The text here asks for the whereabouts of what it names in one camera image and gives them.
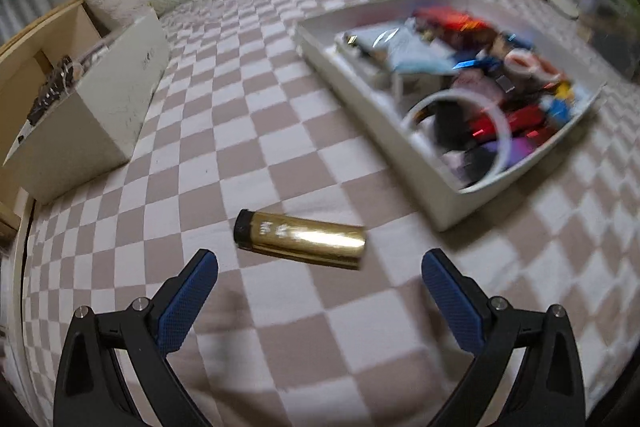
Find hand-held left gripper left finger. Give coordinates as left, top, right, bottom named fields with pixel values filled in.
left=53, top=248, right=219, bottom=427

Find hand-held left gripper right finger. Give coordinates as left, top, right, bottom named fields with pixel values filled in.
left=421, top=248, right=585, bottom=427

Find gold metallic lighter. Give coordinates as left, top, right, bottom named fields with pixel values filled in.
left=233, top=208, right=367, bottom=271

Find white plastic ring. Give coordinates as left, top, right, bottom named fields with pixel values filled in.
left=402, top=89, right=514, bottom=188

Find white shallow cardboard container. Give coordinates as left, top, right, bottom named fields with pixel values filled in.
left=293, top=0, right=610, bottom=234

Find blue metallic lighter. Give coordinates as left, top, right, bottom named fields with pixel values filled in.
left=449, top=57, right=503, bottom=76

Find orange white scissors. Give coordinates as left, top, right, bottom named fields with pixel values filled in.
left=501, top=48, right=558, bottom=84

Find small black box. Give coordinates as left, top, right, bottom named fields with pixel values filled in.
left=434, top=98, right=468, bottom=152

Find checkered bed sheet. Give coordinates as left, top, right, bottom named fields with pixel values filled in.
left=20, top=0, right=640, bottom=427

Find white storage box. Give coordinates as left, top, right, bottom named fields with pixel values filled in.
left=1, top=13, right=171, bottom=206

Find light blue mask packet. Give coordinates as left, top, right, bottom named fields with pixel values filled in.
left=357, top=23, right=453, bottom=74

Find wooden bedside shelf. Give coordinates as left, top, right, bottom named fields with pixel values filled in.
left=0, top=0, right=112, bottom=233

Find white fluffy pillow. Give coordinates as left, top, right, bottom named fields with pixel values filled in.
left=81, top=0, right=152, bottom=26

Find clear plastic bin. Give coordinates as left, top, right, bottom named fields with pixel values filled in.
left=574, top=0, right=640, bottom=85

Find grey blue curtain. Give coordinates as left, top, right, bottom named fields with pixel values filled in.
left=0, top=0, right=53, bottom=45

